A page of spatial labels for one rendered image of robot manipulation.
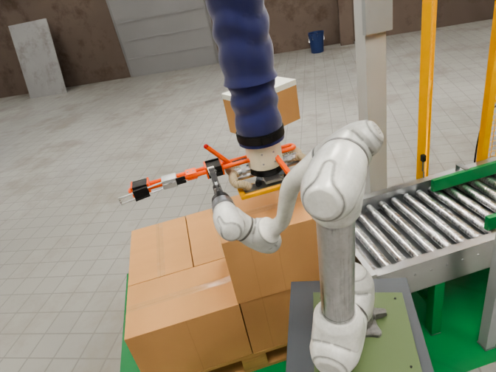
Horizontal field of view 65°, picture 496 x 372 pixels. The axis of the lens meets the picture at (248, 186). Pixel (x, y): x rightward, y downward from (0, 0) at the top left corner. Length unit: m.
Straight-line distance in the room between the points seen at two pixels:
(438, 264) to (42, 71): 11.05
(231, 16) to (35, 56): 10.68
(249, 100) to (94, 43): 10.18
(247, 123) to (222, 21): 0.42
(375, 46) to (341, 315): 2.19
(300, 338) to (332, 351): 0.37
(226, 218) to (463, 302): 1.86
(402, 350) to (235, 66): 1.23
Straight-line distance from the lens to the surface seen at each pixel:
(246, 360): 2.41
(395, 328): 1.62
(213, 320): 2.13
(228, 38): 1.62
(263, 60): 1.63
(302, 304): 1.74
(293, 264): 1.99
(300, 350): 1.60
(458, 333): 2.67
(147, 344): 2.19
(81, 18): 11.72
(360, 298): 1.40
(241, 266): 1.92
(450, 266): 2.30
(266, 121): 1.70
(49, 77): 11.93
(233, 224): 1.34
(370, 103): 3.13
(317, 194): 0.86
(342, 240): 1.01
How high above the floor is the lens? 2.02
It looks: 29 degrees down
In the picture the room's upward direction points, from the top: 12 degrees counter-clockwise
